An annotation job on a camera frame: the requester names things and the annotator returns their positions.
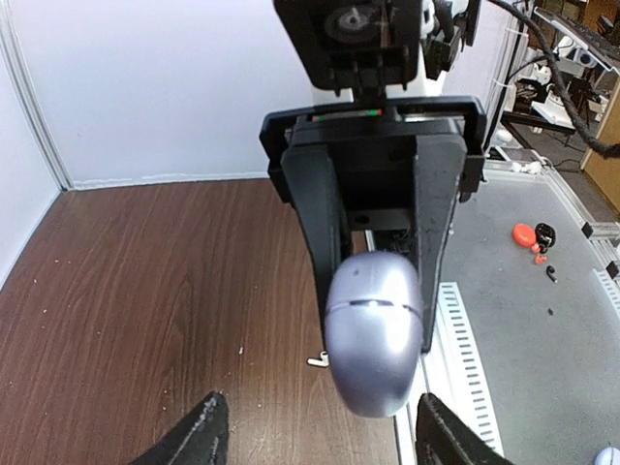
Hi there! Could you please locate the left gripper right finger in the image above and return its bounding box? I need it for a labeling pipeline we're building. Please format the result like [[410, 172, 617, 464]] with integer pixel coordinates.
[[416, 392, 504, 465]]

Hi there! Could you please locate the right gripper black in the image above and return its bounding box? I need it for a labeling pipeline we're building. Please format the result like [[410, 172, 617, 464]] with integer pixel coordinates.
[[260, 97, 486, 354]]

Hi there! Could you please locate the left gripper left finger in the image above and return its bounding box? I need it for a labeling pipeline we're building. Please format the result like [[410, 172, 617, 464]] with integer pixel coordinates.
[[131, 391, 230, 465]]

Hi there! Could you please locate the lavender earbud charging case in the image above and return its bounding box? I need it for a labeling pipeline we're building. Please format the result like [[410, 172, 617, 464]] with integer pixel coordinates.
[[324, 251, 423, 419]]

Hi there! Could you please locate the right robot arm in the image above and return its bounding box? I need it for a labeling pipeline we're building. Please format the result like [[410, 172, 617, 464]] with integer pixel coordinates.
[[260, 1, 486, 352]]

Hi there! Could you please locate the orange earbud case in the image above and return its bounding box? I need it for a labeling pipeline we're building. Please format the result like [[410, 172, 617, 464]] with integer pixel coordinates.
[[511, 223, 537, 248]]

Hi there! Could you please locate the white earbud right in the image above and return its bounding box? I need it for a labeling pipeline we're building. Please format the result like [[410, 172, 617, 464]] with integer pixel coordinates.
[[307, 352, 329, 368]]

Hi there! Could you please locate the black earbud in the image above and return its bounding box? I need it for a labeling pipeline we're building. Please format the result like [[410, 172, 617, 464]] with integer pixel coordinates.
[[545, 265, 558, 283]]

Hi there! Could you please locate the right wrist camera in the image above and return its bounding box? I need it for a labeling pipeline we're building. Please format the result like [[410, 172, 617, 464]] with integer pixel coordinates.
[[273, 0, 424, 97]]

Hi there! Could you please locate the right black cable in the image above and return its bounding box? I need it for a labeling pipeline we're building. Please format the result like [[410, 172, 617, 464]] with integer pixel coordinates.
[[488, 0, 620, 159]]

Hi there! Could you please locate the left aluminium frame post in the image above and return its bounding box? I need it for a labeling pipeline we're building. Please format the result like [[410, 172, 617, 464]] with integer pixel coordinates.
[[1, 0, 75, 192]]

